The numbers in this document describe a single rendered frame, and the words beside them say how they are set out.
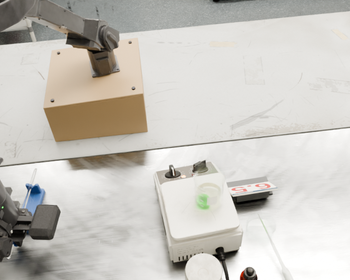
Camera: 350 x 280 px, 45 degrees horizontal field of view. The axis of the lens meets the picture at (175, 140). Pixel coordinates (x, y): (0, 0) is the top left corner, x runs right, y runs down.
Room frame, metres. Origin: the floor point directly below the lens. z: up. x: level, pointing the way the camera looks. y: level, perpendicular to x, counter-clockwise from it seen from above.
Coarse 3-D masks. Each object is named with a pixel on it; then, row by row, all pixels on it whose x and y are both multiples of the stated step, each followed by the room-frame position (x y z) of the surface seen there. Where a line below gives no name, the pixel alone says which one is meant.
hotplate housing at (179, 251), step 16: (160, 192) 0.46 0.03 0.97; (160, 208) 0.45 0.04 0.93; (240, 224) 0.38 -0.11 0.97; (192, 240) 0.35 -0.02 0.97; (208, 240) 0.36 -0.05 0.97; (224, 240) 0.36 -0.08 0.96; (240, 240) 0.36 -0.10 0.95; (176, 256) 0.34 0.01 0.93; (192, 256) 0.35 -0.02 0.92; (224, 256) 0.34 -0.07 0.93
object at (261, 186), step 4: (256, 184) 0.51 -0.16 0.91; (260, 184) 0.50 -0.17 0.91; (264, 184) 0.50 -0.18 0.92; (268, 184) 0.50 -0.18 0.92; (228, 188) 0.50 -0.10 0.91; (232, 188) 0.50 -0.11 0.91; (236, 188) 0.50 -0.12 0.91; (240, 188) 0.49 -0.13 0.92; (244, 188) 0.49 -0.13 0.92; (248, 188) 0.49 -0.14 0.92; (252, 188) 0.49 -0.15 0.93; (256, 188) 0.48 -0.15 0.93; (260, 188) 0.48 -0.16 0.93; (264, 188) 0.48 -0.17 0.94; (232, 192) 0.48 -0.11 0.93; (236, 192) 0.47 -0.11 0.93; (240, 192) 0.47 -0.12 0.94
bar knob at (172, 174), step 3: (171, 165) 0.53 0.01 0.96; (171, 168) 0.51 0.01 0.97; (174, 168) 0.51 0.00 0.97; (171, 171) 0.51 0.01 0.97; (174, 171) 0.51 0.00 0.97; (177, 171) 0.52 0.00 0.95; (165, 174) 0.51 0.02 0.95; (168, 174) 0.51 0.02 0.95; (171, 174) 0.50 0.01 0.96; (174, 174) 0.50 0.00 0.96; (177, 174) 0.51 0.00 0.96; (180, 174) 0.51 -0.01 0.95; (168, 177) 0.50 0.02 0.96; (171, 177) 0.50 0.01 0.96; (174, 177) 0.50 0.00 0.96
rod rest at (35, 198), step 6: (36, 186) 0.51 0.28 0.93; (30, 192) 0.52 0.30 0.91; (36, 192) 0.52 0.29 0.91; (42, 192) 0.52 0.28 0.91; (30, 198) 0.50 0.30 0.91; (36, 198) 0.50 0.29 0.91; (42, 198) 0.50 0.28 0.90; (30, 204) 0.49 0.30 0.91; (36, 204) 0.49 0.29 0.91; (30, 210) 0.47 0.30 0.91
